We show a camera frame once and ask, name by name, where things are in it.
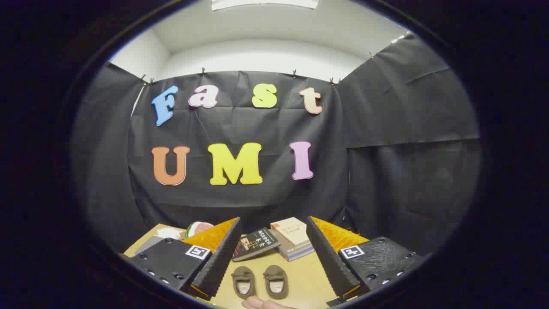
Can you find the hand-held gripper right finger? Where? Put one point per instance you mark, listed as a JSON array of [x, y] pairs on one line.
[[328, 257]]

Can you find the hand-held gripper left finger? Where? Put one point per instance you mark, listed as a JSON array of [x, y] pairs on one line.
[[216, 262]]

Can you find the brown fuzzy shoe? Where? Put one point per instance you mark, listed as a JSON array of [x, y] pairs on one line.
[[276, 277], [243, 277]]

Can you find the cream fabric storage box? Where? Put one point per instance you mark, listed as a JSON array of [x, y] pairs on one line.
[[150, 245]]

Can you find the blue cover book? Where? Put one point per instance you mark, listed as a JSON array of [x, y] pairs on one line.
[[300, 254]]

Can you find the watermelon slice plush toy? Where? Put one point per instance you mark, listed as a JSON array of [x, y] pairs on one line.
[[198, 228]]

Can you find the black cover book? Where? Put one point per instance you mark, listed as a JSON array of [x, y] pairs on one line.
[[255, 244]]

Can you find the beige cover book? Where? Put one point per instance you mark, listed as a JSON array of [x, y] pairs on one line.
[[291, 231]]

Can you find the white plush toy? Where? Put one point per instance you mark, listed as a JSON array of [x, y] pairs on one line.
[[170, 233]]

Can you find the row of small black clips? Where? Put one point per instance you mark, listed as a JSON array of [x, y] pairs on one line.
[[294, 74]]

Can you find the white ceiling light panel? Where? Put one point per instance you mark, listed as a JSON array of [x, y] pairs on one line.
[[263, 3]]

